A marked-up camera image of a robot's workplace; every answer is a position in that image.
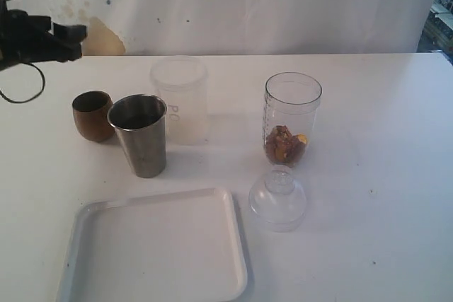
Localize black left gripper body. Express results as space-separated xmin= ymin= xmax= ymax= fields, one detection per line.
xmin=1 ymin=1 xmax=52 ymax=69

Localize translucent white plastic container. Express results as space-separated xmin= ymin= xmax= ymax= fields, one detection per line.
xmin=150 ymin=56 xmax=209 ymax=145

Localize stainless steel tumbler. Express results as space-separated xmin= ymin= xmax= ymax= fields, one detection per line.
xmin=107 ymin=94 xmax=167 ymax=178

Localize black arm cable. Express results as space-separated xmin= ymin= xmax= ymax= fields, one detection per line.
xmin=0 ymin=62 xmax=46 ymax=104

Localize brown wooden cup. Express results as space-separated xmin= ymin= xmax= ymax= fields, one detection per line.
xmin=71 ymin=91 xmax=115 ymax=142

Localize clear plastic shaker cup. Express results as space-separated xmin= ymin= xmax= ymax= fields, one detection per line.
xmin=263 ymin=72 xmax=323 ymax=151

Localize brown chunks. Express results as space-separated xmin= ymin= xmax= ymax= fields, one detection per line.
xmin=264 ymin=125 xmax=308 ymax=168

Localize white square plastic tray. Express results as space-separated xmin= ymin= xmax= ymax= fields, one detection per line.
xmin=57 ymin=187 xmax=248 ymax=301

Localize clear dome shaker lid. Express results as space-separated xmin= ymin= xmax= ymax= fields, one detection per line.
xmin=248 ymin=165 xmax=307 ymax=232

